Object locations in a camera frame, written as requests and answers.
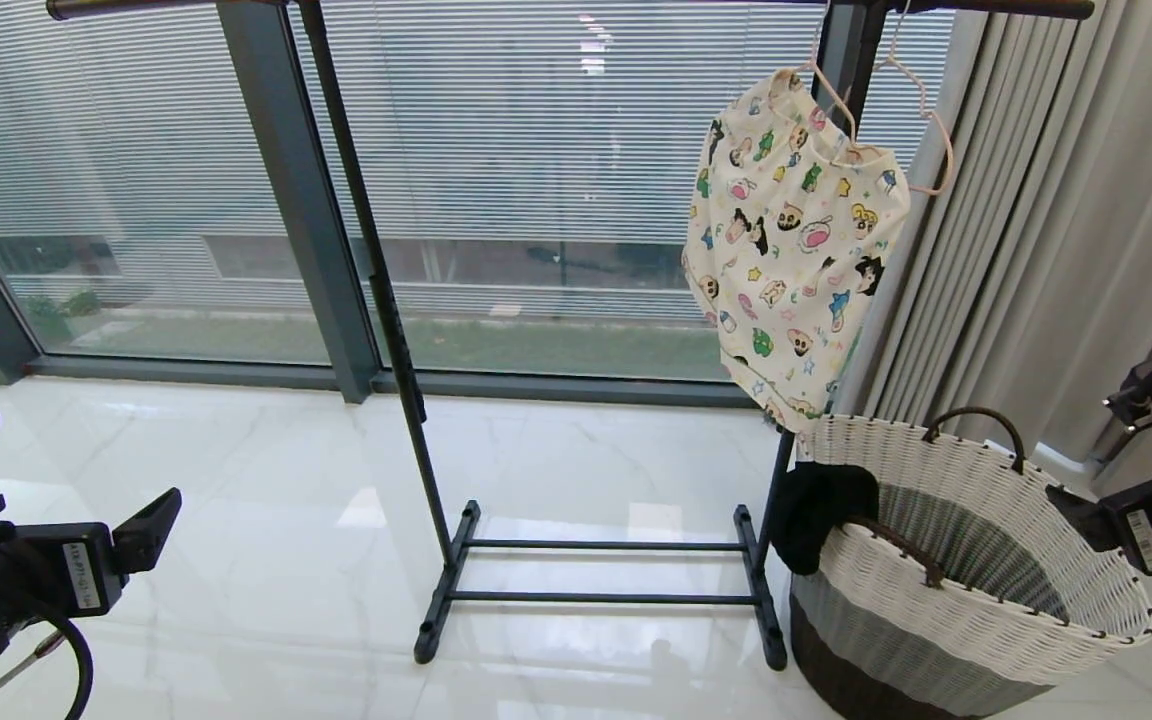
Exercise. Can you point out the cream printed garment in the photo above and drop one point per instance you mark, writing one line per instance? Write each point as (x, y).
(796, 250)

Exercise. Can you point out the beige curtain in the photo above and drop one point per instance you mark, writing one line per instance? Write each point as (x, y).
(1056, 200)

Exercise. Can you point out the black clothes rack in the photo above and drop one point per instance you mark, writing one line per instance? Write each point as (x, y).
(386, 300)

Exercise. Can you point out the white laundry basket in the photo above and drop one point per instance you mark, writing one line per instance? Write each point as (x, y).
(936, 460)

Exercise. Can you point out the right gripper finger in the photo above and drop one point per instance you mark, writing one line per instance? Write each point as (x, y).
(1086, 520)

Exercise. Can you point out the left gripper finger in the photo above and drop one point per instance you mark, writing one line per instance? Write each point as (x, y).
(148, 530)

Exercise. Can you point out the window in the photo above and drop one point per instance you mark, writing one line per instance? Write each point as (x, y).
(536, 150)

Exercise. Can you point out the pink clothes hanger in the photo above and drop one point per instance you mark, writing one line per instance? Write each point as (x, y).
(946, 140)
(836, 100)

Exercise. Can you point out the black garment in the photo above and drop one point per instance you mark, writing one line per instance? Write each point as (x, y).
(816, 510)

